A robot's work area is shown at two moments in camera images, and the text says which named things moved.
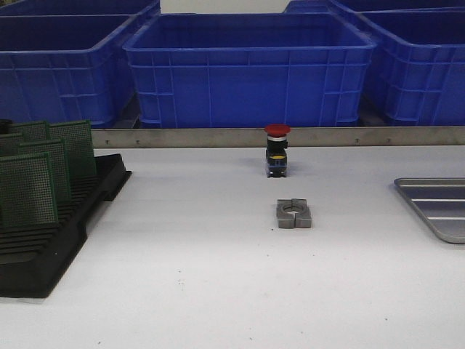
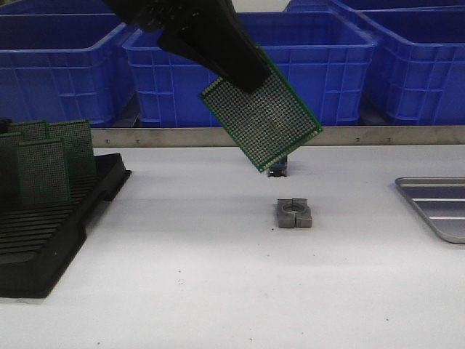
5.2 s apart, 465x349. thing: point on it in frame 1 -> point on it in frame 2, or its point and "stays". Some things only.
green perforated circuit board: (27, 196) -> (269, 123)
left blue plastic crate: (65, 68) stays
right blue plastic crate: (418, 74) stays
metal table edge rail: (300, 137) stays
